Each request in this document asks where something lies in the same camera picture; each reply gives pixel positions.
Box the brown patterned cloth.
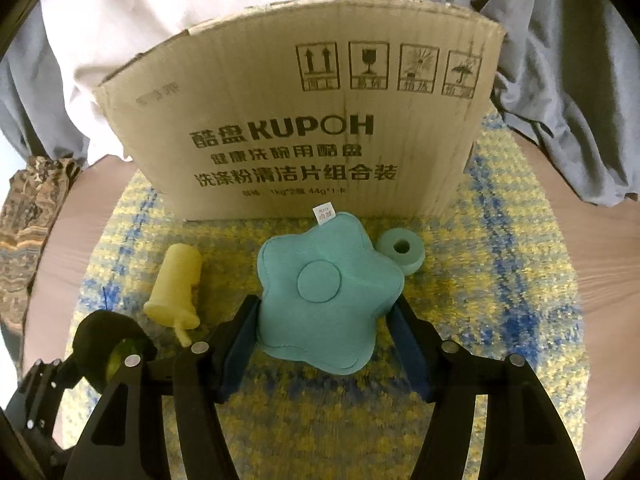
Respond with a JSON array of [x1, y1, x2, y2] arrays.
[[0, 156, 83, 331]]

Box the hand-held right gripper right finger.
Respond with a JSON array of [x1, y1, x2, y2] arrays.
[[387, 296, 576, 480]]

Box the yellow blue checked mat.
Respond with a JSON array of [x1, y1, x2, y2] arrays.
[[55, 112, 586, 480]]

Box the pale pink cloth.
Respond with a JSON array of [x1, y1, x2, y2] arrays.
[[40, 0, 311, 166]]

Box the teal foam ring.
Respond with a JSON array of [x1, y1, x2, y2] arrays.
[[376, 227, 426, 277]]

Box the brown cardboard box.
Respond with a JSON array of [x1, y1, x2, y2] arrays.
[[91, 0, 506, 222]]

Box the black roll with green core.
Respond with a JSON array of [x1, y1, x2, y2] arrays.
[[72, 311, 156, 393]]

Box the teal star plush cushion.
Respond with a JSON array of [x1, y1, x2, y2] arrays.
[[256, 205, 405, 375]]

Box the grey blanket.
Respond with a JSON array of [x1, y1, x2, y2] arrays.
[[0, 0, 640, 206]]

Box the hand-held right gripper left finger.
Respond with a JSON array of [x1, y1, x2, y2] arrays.
[[65, 296, 263, 480]]

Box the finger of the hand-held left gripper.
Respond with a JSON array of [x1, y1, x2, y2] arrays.
[[5, 357, 68, 433]]

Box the pale yellow bottle toy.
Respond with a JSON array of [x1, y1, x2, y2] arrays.
[[143, 243, 203, 347]]

